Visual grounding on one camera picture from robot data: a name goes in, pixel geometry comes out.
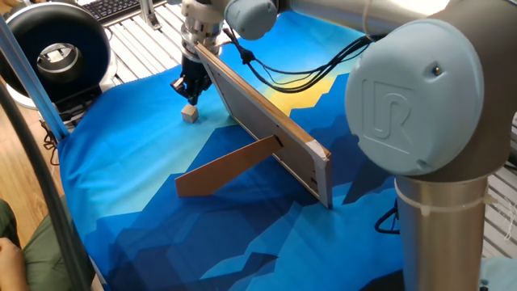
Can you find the blue aluminium post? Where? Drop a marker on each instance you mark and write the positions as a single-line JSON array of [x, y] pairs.
[[32, 85]]

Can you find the person's bare hand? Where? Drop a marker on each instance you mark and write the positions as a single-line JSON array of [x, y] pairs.
[[10, 268]]

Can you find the blue mountain print cloth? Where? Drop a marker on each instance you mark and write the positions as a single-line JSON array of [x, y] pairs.
[[141, 141]]

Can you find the wooden picture frame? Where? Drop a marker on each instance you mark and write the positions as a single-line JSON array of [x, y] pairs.
[[262, 117]]

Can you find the small wooden cube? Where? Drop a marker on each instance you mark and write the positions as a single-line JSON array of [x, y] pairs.
[[190, 114]]

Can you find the black computer keyboard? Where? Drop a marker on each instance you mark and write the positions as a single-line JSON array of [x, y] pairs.
[[113, 8]]

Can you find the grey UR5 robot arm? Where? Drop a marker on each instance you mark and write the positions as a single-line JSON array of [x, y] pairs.
[[416, 97]]

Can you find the silver aluminium bracket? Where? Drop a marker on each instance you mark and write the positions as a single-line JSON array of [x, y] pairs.
[[149, 14]]

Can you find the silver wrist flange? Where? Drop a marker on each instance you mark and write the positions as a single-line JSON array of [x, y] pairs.
[[200, 38]]

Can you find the white wrist mount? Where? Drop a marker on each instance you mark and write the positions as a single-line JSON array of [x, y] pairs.
[[202, 10]]

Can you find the green trouser leg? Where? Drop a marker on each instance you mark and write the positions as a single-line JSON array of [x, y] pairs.
[[44, 258]]

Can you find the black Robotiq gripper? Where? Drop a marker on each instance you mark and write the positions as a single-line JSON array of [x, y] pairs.
[[196, 72]]

